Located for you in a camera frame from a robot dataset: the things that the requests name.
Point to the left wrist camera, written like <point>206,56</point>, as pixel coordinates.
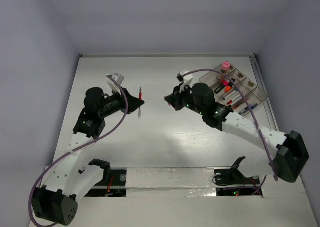
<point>115,81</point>

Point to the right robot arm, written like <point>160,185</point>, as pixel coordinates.
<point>286,152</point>

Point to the blue ballpoint pen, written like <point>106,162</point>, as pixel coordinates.
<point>252,106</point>

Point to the red cap white marker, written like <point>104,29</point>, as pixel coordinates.
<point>239,96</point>

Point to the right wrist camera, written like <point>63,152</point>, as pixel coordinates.
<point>185,78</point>

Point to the orange cap black highlighter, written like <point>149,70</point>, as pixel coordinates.
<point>230,85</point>

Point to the purple gel pen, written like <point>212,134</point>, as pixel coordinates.
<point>243,113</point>

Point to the pink cap sticker bottle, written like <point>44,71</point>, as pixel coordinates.
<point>225,67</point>

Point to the clear acrylic organizer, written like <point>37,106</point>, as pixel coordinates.
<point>248,89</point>

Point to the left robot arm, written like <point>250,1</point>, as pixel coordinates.
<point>58,198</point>

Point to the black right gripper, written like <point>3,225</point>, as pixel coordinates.
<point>174,99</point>

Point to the red gel pen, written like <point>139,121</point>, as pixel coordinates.
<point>239,104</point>

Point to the pink cap black highlighter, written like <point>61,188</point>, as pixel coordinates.
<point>222,85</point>

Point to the white foam front board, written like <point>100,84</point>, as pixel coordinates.
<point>187,197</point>

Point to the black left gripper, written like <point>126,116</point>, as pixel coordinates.
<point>133,103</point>

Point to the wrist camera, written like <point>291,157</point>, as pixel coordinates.
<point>115,81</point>
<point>185,78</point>

